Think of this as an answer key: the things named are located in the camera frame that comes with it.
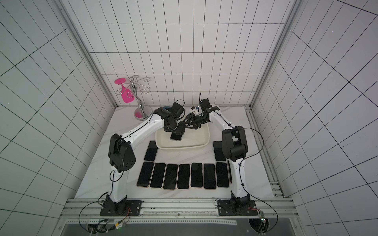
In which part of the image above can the pink stack phone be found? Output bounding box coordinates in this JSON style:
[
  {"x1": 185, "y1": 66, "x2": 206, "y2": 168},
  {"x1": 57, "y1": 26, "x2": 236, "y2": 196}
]
[{"x1": 227, "y1": 160, "x2": 233, "y2": 184}]

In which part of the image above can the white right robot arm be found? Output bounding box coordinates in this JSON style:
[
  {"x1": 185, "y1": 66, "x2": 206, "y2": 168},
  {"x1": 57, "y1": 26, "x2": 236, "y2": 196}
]
[{"x1": 177, "y1": 106, "x2": 251, "y2": 214}]

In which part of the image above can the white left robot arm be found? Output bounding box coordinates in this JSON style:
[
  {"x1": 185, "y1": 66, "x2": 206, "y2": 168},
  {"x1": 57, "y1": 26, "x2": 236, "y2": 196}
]
[{"x1": 104, "y1": 103, "x2": 185, "y2": 214}]

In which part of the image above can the white plastic storage box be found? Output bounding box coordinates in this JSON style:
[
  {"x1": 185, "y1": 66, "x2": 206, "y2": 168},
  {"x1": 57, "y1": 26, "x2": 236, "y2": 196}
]
[{"x1": 155, "y1": 113, "x2": 210, "y2": 150}]

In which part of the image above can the chrome glass holder stand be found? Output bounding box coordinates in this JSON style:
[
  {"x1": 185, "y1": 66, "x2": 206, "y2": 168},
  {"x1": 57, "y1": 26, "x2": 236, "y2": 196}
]
[{"x1": 126, "y1": 75, "x2": 152, "y2": 121}]

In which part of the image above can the pink plastic wine glass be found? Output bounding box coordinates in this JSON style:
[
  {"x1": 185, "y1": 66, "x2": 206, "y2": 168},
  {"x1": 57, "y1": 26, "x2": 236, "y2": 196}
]
[{"x1": 114, "y1": 78, "x2": 134, "y2": 103}]

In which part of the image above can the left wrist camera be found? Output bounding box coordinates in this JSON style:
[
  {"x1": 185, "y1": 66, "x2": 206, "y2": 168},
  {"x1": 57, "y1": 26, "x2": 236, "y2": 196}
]
[{"x1": 169, "y1": 102, "x2": 185, "y2": 120}]

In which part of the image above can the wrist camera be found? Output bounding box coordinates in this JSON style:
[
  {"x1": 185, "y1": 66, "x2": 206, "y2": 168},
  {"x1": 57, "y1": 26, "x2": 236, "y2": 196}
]
[
  {"x1": 191, "y1": 98, "x2": 212, "y2": 115},
  {"x1": 169, "y1": 102, "x2": 185, "y2": 120}
]

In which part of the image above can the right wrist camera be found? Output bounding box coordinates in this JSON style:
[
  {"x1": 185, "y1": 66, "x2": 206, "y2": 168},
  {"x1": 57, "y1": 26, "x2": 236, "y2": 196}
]
[{"x1": 191, "y1": 98, "x2": 212, "y2": 115}]

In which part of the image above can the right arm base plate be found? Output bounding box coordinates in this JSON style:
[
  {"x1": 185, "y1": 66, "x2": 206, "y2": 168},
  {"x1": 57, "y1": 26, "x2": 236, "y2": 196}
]
[{"x1": 214, "y1": 199, "x2": 258, "y2": 216}]

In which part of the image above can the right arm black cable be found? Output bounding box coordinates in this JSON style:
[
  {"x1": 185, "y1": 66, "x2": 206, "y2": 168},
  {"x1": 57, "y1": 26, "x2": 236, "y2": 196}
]
[{"x1": 198, "y1": 92, "x2": 280, "y2": 234}]

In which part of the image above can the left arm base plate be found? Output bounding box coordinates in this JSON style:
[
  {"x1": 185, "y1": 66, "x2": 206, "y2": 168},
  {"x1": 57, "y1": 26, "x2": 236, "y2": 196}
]
[{"x1": 100, "y1": 199, "x2": 142, "y2": 216}]

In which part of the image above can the aluminium mounting rail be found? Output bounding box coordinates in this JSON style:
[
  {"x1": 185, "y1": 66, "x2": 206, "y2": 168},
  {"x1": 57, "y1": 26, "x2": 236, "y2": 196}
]
[{"x1": 60, "y1": 198, "x2": 299, "y2": 227}]

